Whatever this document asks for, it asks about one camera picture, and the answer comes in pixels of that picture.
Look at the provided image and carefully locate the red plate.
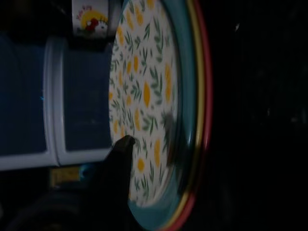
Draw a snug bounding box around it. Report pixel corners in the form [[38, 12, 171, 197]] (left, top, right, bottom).
[[172, 0, 214, 231]]

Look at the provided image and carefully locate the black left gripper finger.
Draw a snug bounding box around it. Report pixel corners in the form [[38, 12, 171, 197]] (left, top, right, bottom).
[[79, 135, 136, 231]]

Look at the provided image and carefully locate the small yellow box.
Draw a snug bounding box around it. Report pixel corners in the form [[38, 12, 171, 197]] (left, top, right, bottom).
[[49, 167, 84, 187]]

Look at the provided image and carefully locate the white mug flower print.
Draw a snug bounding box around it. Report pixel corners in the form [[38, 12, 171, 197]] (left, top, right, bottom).
[[71, 0, 112, 39]]

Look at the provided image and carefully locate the white plate yellow floral print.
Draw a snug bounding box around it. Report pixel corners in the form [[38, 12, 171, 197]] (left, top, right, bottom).
[[108, 0, 180, 208]]

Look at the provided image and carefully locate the teal plate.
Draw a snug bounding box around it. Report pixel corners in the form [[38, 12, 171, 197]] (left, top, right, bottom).
[[120, 0, 198, 231]]

